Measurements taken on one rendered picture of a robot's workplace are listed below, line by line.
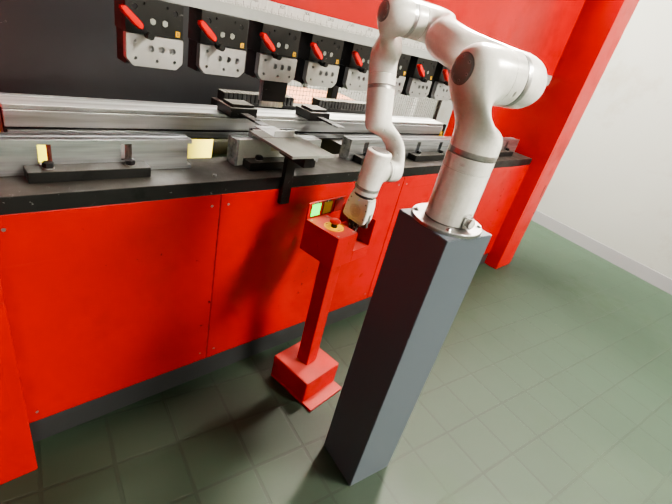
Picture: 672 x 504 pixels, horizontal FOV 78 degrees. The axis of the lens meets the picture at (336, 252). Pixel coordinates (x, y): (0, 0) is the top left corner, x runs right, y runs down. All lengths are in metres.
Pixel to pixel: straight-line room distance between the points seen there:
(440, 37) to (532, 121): 2.18
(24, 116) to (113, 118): 0.24
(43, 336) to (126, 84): 0.98
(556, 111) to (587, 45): 0.40
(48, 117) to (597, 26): 2.92
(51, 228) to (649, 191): 4.41
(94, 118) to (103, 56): 0.32
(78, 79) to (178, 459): 1.39
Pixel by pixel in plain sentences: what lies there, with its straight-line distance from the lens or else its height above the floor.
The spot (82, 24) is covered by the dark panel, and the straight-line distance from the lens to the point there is 1.84.
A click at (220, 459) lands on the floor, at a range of 1.66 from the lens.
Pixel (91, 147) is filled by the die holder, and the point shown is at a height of 0.95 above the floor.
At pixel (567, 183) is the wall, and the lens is 4.91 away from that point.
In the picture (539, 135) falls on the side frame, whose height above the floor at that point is 1.03.
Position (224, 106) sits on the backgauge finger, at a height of 1.01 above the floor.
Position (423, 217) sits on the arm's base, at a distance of 1.09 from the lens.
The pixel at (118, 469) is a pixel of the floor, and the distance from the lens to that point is 1.67.
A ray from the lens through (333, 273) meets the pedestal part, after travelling 1.56.
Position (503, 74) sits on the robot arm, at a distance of 0.99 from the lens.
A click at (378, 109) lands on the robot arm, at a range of 1.39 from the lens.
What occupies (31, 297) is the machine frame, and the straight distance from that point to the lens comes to 1.39.
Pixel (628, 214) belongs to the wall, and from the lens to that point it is 4.70.
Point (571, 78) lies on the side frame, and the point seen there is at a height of 1.41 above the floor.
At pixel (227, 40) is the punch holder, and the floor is 1.27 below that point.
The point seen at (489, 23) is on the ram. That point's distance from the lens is 2.42.
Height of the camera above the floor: 1.39
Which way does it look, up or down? 28 degrees down
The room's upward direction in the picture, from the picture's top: 14 degrees clockwise
